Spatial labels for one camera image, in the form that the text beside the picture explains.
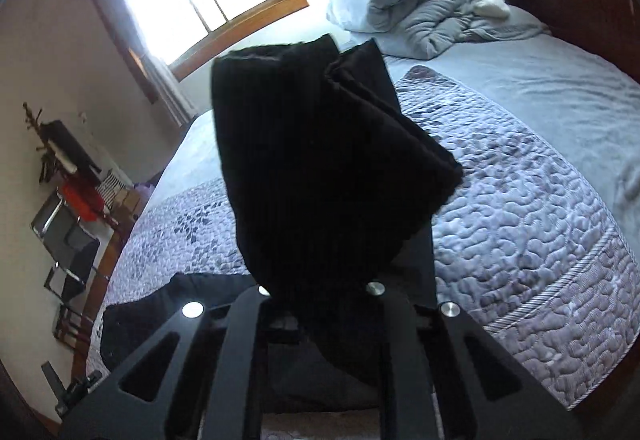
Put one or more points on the black hanging garment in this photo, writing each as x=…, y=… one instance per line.
x=70, y=147

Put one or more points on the grey bed sheet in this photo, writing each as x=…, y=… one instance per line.
x=530, y=85

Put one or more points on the white fluffy cloth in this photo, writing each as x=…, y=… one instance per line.
x=492, y=5

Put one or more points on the cardboard box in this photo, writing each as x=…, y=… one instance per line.
x=131, y=202

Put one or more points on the black pants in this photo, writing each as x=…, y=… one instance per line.
x=320, y=160

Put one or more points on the grey curtain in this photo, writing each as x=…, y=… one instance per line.
x=155, y=70

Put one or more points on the wooden coat rack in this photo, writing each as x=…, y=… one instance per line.
x=36, y=135

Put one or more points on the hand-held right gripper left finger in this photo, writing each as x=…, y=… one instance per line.
x=244, y=325

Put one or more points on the purple quilted bedspread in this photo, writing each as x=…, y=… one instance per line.
x=505, y=225

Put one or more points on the black metal chair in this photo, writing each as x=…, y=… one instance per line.
x=70, y=245

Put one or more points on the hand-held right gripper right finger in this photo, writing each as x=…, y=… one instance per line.
x=400, y=330

